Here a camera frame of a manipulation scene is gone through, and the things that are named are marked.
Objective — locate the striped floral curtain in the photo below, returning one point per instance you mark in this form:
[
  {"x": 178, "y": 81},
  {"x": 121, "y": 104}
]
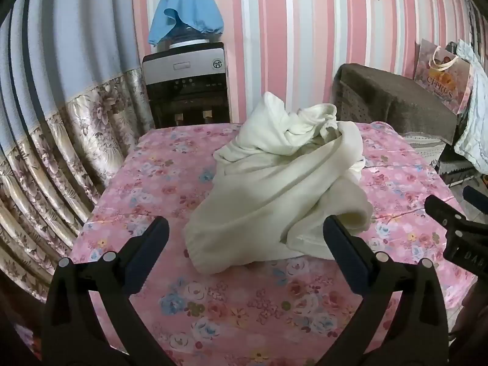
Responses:
[{"x": 57, "y": 84}]

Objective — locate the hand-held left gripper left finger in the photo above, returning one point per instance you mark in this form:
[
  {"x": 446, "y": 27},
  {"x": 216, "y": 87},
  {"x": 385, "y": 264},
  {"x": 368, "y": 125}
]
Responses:
[{"x": 148, "y": 251}]

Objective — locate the pink gift bag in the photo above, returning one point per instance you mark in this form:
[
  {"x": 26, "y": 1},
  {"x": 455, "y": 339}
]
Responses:
[{"x": 442, "y": 80}]

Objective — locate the blue cloth cover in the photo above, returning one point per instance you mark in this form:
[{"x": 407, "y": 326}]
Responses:
[{"x": 186, "y": 7}]

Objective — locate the cream white sweatshirt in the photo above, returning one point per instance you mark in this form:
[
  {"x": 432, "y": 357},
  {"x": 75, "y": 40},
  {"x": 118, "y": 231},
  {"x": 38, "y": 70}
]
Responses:
[{"x": 274, "y": 183}]

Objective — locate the black silver water dispenser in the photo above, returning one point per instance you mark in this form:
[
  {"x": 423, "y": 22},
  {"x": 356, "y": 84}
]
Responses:
[{"x": 183, "y": 95}]

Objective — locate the pink floral bedsheet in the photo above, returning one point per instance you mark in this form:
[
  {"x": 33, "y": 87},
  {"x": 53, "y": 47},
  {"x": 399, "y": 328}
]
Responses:
[{"x": 152, "y": 175}]

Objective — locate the white lace sofa cover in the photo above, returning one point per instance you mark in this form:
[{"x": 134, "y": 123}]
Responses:
[{"x": 423, "y": 146}]

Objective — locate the blue water bottle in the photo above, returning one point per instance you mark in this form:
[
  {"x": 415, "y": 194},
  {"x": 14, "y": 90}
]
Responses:
[{"x": 186, "y": 40}]

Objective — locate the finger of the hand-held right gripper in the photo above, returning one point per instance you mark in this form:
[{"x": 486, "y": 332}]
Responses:
[
  {"x": 476, "y": 198},
  {"x": 444, "y": 211}
]

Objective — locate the brown sofa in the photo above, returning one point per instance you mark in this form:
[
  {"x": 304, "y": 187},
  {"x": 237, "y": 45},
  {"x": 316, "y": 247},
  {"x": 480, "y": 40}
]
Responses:
[{"x": 400, "y": 103}]

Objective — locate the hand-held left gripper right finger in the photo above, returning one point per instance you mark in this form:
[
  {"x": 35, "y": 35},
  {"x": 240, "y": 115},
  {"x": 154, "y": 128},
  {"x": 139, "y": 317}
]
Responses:
[{"x": 343, "y": 251}]

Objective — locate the white quilted cloth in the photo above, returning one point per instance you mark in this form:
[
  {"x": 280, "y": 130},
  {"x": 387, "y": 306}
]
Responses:
[{"x": 476, "y": 122}]

